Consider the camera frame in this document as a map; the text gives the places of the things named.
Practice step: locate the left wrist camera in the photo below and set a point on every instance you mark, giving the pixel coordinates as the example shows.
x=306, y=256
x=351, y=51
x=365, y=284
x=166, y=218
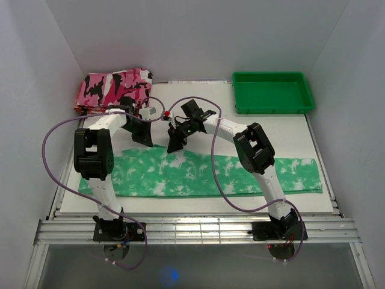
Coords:
x=146, y=112

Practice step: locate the orange folded garment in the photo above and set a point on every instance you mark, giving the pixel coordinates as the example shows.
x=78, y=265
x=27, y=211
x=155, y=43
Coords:
x=85, y=110

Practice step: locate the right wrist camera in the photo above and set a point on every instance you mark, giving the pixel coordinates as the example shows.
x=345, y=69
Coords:
x=168, y=116

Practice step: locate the white paper strip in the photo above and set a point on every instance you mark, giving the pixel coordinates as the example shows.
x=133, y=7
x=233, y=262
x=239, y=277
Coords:
x=199, y=82

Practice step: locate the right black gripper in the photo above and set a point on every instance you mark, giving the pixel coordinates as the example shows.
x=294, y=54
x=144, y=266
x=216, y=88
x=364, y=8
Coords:
x=175, y=139

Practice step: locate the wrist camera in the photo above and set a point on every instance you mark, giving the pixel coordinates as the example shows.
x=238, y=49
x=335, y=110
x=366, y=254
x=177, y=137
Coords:
x=146, y=112
x=168, y=116

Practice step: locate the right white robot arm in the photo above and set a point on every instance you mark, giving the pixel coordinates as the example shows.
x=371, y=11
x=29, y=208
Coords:
x=255, y=153

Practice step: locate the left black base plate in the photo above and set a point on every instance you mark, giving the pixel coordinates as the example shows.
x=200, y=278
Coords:
x=131, y=232

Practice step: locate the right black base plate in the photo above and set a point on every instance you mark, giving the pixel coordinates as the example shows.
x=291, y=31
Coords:
x=262, y=231

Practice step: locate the aluminium frame rail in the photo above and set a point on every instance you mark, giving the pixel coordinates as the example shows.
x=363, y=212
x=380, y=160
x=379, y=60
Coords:
x=192, y=230

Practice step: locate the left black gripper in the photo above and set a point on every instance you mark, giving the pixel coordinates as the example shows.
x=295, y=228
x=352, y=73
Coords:
x=145, y=138

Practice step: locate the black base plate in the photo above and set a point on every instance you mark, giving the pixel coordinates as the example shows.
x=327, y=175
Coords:
x=262, y=231
x=131, y=232

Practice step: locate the pink camouflage folded trousers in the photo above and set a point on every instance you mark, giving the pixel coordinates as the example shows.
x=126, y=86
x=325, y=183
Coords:
x=99, y=89

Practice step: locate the green plastic tray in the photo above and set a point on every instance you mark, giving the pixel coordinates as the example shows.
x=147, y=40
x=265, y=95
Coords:
x=272, y=93

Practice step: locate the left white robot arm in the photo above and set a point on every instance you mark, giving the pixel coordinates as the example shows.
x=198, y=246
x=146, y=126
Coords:
x=94, y=157

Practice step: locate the green tie-dye trousers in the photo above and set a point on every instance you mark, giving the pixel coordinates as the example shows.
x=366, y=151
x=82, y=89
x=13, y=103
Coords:
x=152, y=172

